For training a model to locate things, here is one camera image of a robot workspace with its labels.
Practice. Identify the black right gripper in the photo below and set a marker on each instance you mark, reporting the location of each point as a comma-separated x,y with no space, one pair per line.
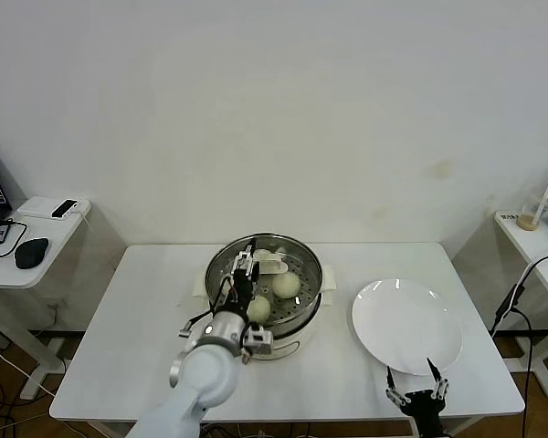
422,406

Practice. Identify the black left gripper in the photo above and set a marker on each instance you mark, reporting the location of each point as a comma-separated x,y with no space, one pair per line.
240,292

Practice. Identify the white steamed baozi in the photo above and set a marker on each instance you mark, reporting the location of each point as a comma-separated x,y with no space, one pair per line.
259,310
264,253
286,285

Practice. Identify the perforated steel steamer basket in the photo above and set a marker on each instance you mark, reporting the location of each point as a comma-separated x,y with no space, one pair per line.
303,312

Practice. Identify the round white plate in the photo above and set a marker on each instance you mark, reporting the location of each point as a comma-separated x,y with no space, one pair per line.
402,319

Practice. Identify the cream electric cooking pot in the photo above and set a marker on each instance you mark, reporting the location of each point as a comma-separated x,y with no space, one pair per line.
297,337

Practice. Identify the black and white phone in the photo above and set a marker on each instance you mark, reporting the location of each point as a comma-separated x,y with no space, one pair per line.
64,208

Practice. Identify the clear plastic drink cup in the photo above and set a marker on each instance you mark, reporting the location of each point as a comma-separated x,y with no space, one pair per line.
532,214

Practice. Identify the black computer mouse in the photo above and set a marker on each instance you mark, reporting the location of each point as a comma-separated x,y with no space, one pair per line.
30,252

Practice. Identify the flat white box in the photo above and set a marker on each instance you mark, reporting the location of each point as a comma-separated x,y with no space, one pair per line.
33,206

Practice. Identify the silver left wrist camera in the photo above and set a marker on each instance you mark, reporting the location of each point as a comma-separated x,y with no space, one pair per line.
259,340

